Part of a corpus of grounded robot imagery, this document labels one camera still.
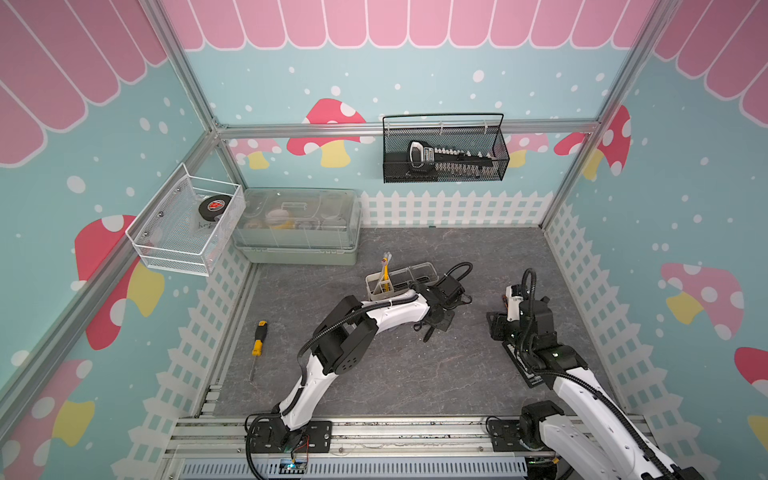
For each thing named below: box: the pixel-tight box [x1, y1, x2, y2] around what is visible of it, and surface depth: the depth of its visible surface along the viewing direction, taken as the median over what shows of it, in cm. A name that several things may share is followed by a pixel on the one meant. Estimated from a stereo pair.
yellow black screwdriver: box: [250, 320, 268, 381], surface depth 92 cm
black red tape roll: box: [198, 194, 232, 221], surface depth 81 cm
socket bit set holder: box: [407, 140, 494, 178], surface depth 91 cm
